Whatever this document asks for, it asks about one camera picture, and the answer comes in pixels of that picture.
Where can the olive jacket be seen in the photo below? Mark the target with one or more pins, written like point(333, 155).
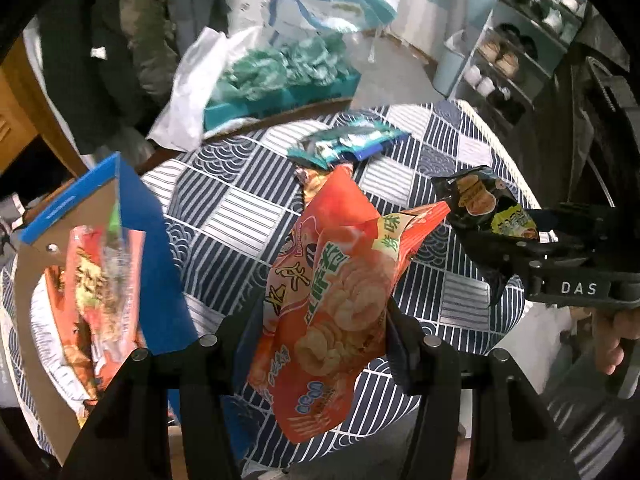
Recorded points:
point(150, 35)

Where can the blue cardboard box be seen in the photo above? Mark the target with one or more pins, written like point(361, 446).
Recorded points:
point(150, 240)

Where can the shoe rack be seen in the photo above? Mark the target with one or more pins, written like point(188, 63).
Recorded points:
point(505, 60)

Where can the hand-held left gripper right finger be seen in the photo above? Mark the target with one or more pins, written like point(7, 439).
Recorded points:
point(405, 342)

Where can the person's right hand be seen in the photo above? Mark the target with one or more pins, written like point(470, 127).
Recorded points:
point(612, 345)

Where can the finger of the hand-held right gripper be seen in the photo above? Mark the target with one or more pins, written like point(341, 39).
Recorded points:
point(545, 262)
point(575, 220)

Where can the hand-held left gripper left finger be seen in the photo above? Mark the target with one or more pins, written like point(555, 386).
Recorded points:
point(242, 340)

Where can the light blue bin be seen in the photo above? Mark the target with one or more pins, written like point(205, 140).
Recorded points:
point(450, 70)

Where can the teal cardboard box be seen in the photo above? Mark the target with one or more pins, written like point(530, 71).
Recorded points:
point(280, 105)

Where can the black snack packet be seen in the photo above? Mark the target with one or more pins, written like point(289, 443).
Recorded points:
point(475, 195)

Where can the orange snack bag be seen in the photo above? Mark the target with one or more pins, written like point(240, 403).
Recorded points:
point(307, 180)

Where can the navy white patterned tablecloth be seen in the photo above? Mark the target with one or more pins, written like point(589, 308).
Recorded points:
point(225, 200)

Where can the dark jacket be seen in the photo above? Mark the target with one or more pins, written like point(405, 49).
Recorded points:
point(90, 85)

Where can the red noodle snack packet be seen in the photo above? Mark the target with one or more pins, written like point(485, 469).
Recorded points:
point(100, 285)

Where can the teal snack packet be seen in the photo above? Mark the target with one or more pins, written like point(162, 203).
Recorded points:
point(350, 142)

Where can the orange-red cracker snack bag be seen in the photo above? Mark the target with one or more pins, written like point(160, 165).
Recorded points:
point(330, 300)

